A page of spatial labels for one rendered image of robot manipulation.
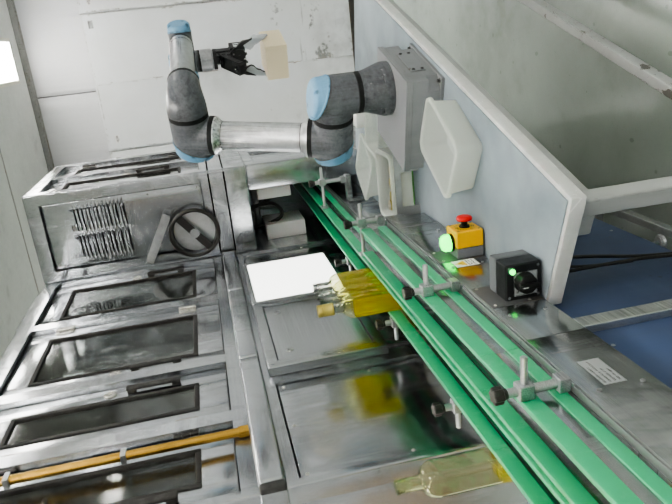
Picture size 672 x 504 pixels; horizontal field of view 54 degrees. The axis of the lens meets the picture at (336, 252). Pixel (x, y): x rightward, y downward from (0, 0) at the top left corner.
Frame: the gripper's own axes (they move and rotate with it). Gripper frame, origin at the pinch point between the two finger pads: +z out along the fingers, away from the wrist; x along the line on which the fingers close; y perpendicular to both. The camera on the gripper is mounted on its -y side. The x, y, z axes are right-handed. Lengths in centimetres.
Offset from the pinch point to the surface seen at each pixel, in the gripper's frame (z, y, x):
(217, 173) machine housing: -25, 13, 53
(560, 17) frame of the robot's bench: 92, -35, -15
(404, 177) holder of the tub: 32, -61, 21
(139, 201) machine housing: -58, 13, 60
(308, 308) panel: -3, -72, 58
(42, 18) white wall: -142, 344, 78
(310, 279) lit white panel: 2, -48, 66
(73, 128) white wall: -137, 315, 162
